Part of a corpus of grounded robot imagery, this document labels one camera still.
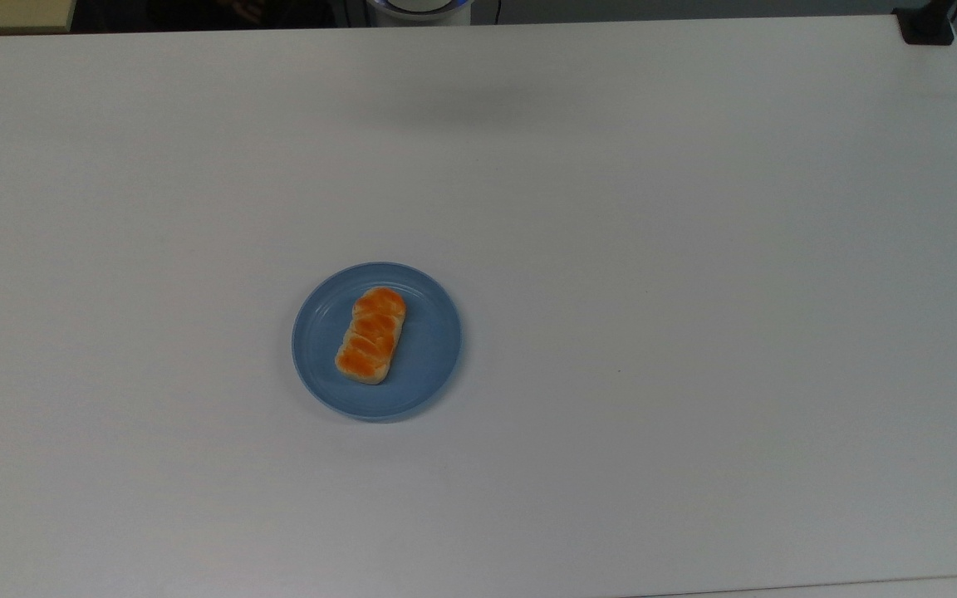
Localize black stand clamp base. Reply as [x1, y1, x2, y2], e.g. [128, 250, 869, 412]
[892, 0, 957, 47]

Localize blue round plate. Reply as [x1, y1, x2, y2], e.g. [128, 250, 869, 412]
[291, 262, 464, 423]

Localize braided bread with orange glaze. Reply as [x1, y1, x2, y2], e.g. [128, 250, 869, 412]
[334, 286, 408, 386]

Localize beige wooden board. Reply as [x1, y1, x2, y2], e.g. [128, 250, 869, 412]
[0, 0, 78, 36]

